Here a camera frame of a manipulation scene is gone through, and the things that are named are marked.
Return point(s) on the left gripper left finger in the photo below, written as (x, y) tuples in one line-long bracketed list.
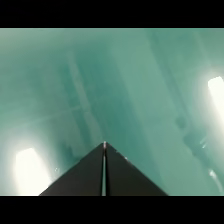
[(83, 180)]

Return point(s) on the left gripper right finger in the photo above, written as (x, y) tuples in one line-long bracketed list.
[(128, 178)]

